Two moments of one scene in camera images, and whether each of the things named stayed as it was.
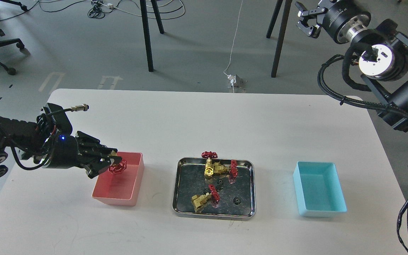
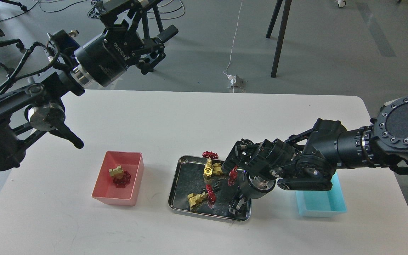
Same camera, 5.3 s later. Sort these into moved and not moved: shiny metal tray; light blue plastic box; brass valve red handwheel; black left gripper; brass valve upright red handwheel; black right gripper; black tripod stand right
Moved: black right gripper; black left gripper; brass valve red handwheel
Not moved: black tripod stand right; brass valve upright red handwheel; light blue plastic box; shiny metal tray
